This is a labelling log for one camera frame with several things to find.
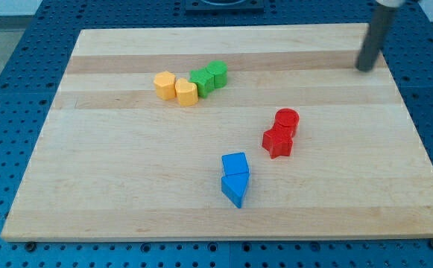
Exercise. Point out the green circle block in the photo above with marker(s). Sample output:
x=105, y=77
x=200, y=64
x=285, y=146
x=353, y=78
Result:
x=218, y=69

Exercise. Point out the red circle block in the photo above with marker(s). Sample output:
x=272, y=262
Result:
x=286, y=121

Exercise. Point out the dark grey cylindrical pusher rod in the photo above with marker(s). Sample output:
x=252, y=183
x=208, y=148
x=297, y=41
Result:
x=378, y=28

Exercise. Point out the light wooden board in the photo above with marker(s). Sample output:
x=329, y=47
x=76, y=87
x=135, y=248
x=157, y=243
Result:
x=115, y=163

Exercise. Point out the red star block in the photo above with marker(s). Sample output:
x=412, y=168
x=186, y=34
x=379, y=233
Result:
x=278, y=142

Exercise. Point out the blue triangle block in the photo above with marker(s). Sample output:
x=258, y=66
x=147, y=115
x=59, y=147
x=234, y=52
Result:
x=234, y=187

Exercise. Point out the blue square block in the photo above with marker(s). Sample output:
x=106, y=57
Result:
x=235, y=163

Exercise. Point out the white robot wrist end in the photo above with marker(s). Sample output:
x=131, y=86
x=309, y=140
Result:
x=391, y=3

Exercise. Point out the yellow hexagon block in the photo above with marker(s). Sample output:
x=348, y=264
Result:
x=164, y=84

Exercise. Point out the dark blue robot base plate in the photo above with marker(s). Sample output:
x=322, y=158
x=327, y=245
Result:
x=223, y=5

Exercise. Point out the yellow heart block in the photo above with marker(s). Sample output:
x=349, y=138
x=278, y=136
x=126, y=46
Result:
x=186, y=92

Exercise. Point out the green star block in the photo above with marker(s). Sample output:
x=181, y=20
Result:
x=204, y=80

